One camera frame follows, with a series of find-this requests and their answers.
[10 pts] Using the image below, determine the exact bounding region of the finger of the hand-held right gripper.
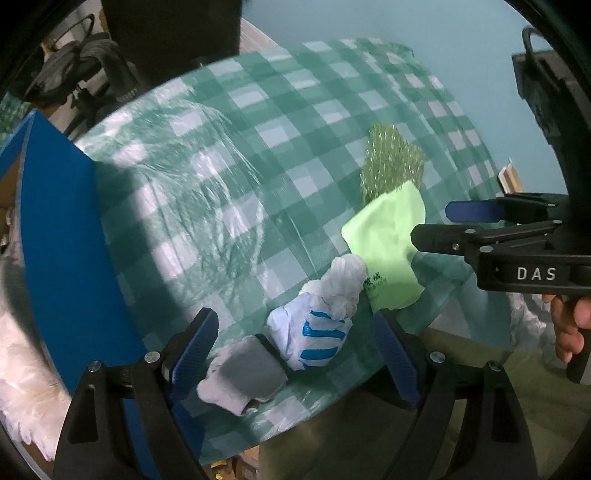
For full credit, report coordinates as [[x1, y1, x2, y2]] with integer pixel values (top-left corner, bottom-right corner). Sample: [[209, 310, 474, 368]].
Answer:
[[445, 193, 568, 224], [411, 220, 563, 260]]

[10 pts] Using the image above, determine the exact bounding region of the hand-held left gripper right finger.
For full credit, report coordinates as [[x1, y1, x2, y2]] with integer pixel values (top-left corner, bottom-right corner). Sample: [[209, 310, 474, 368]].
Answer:
[[372, 311, 539, 480]]

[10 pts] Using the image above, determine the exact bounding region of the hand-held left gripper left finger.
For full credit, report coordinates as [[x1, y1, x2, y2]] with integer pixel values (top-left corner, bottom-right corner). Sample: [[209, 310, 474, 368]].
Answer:
[[53, 308, 220, 480]]

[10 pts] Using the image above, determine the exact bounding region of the light green cloth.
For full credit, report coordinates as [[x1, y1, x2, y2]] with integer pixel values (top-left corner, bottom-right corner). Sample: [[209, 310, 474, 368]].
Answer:
[[341, 180, 426, 312]]

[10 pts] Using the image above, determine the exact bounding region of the grey sock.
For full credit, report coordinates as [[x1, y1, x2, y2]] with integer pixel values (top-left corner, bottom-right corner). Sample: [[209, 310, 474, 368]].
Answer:
[[196, 335, 289, 416]]

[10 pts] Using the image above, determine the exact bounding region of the white blue striped sock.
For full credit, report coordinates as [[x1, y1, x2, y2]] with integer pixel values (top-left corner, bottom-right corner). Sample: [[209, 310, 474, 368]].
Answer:
[[265, 256, 370, 372]]

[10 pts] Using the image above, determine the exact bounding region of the green patterned sock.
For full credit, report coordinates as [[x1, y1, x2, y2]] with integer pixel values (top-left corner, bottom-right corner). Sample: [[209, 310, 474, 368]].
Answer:
[[360, 124, 426, 206]]

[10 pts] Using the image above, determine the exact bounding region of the white fluffy fabric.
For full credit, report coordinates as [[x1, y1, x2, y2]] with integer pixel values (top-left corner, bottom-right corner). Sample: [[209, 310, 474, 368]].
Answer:
[[0, 254, 70, 462]]

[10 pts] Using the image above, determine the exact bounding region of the blue cardboard box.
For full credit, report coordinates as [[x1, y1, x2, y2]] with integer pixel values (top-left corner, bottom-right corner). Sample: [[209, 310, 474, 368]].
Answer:
[[0, 111, 206, 480]]

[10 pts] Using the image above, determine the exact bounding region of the person's right hand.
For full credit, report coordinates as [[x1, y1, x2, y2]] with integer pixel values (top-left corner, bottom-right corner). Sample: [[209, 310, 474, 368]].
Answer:
[[545, 293, 591, 366]]

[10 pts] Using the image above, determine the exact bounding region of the green checkered tablecloth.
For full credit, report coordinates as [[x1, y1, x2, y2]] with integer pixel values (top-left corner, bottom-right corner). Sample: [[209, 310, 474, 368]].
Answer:
[[74, 39, 504, 457]]

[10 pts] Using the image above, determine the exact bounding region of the black jacket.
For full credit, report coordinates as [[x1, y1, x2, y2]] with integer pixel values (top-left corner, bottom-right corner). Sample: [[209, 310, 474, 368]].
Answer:
[[25, 32, 141, 112]]

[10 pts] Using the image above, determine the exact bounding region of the black garment rack cover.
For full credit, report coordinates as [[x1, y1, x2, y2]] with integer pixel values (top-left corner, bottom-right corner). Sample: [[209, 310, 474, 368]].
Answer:
[[99, 0, 245, 88]]

